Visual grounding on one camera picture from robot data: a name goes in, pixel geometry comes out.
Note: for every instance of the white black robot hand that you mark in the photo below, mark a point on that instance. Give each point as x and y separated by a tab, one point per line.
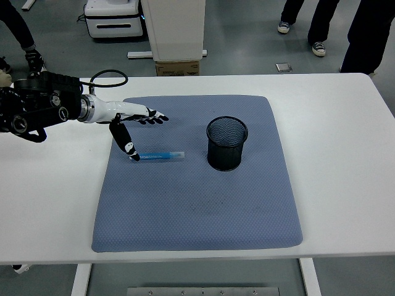
111	109

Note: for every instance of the white table leg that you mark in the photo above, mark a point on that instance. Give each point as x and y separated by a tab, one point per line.
81	280
310	277

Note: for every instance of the blue marker with clear cap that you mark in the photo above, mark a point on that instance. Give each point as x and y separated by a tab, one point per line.
166	155

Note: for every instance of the person in blue sneakers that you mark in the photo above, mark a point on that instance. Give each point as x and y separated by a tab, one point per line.
321	24

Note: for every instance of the blue-grey padded mat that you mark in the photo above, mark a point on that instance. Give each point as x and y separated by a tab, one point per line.
185	209

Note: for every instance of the grey base bar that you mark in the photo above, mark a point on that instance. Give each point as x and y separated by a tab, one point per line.
139	55

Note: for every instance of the white cabinet column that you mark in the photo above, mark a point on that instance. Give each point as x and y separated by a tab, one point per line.
176	31

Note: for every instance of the person in dark shoes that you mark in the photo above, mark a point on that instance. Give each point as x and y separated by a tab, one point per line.
18	27

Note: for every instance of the metal floor socket plate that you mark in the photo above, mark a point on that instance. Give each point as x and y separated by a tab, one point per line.
283	67

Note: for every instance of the grey metal plate with screws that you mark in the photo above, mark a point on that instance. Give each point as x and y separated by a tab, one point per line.
200	292

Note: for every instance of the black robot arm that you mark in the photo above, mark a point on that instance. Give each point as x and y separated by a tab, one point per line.
40	101

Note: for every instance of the white black robot part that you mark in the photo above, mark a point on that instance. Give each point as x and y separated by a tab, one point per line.
21	269

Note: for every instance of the brown cardboard box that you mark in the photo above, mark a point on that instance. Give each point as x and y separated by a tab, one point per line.
177	68

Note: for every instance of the white furniture foot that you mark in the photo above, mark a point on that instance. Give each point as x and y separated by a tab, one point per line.
28	3

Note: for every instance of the black mesh pen holder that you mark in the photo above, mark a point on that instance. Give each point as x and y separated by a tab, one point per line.
226	157

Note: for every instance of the person in white shoes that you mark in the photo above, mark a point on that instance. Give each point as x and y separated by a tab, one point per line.
367	37

